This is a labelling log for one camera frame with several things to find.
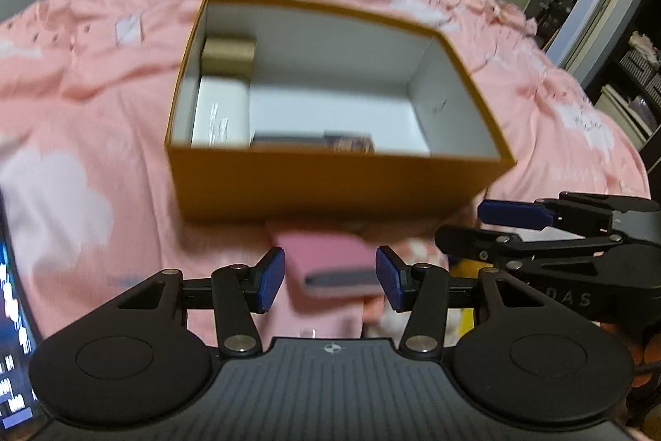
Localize yellow tape measure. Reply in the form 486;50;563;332
448;257;483;336

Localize black smartphone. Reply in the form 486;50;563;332
0;193;45;441

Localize long white box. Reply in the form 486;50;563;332
191;76;251;148

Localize gold gift box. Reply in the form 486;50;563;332
202;37;257;73

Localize pink wallet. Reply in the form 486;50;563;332
276;234;380;305

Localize dark grey box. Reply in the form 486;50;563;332
251;131;375;155

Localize chair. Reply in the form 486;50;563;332
537;0;574;50

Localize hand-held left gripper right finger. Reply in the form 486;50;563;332
375;246;546;353

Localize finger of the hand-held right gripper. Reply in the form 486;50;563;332
478;192;661;236
435;225;637;269

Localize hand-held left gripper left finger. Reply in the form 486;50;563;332
118;247;286;355

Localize dark storage shelves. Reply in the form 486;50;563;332
599;0;661;153

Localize orange cardboard box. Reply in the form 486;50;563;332
164;0;517;225

